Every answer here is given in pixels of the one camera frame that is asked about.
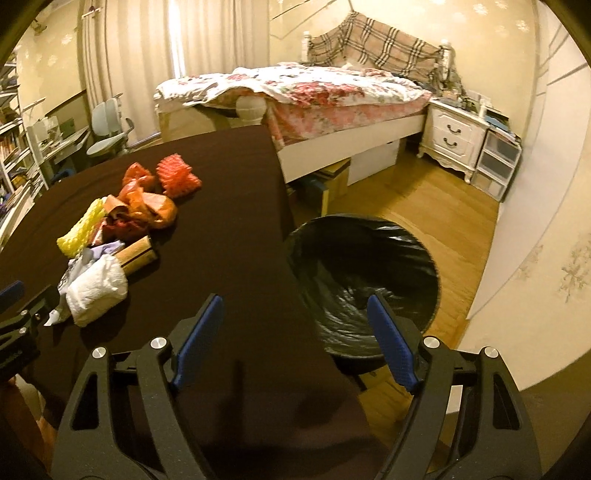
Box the plastic drawer unit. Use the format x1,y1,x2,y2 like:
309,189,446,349
471,126,523,203

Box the grey office chair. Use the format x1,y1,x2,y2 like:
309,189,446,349
86,93,134,158

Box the cream curtains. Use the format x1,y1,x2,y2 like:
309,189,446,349
78,0,270,141

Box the plaid blanket on headboard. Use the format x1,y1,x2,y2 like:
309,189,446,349
307,11,460,88

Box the desk with clutter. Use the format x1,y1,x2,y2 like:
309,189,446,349
25,118,90,188

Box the cardboard box under bed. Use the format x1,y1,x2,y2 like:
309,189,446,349
291,158,351,216

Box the floral quilt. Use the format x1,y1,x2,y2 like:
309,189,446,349
153,62,432,149

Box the red foam fruit net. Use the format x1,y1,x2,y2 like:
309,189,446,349
156,154,202,199

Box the black lined trash bin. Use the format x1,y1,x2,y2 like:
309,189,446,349
286,214,441,377

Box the yellow foam fruit net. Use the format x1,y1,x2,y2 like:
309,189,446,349
56,197,106,258

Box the bookshelf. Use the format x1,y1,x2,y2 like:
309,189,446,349
0,52,47,248

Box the tan spray can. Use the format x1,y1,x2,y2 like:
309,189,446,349
114,236,158,276

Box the white tissue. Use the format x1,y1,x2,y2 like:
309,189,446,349
65,254,128,328

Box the dark red wrapper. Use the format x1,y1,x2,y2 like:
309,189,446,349
101,217,148,244

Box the white nightstand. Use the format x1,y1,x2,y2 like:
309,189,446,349
417,98,489,184

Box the dark brown tablecloth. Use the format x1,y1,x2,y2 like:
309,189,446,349
1,126,386,479

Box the red plastic bag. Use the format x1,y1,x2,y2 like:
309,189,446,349
122,162,157,192

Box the white bed frame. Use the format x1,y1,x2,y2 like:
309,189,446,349
156,60,434,181

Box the white storage box under bed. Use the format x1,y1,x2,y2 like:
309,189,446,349
348,140,401,185

